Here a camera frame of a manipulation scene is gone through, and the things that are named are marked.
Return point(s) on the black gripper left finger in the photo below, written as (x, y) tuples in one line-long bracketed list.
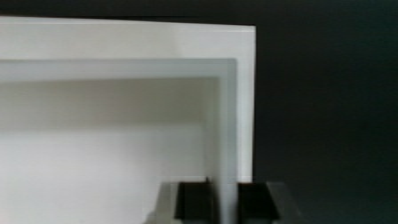
[(185, 205)]

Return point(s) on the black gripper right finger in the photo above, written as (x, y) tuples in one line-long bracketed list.
[(266, 206)]

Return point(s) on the white drawer cabinet box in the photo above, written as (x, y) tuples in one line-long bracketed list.
[(126, 103)]

